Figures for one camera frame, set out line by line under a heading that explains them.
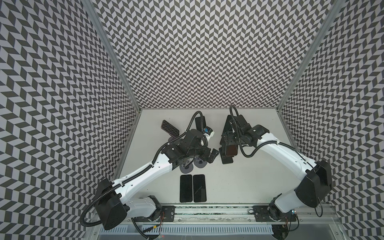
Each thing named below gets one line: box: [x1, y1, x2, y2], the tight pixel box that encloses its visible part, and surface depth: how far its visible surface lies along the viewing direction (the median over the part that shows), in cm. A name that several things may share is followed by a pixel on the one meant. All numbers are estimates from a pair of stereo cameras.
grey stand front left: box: [179, 163, 194, 174], surface depth 89 cm
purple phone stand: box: [193, 174, 207, 203], surface depth 84 cm
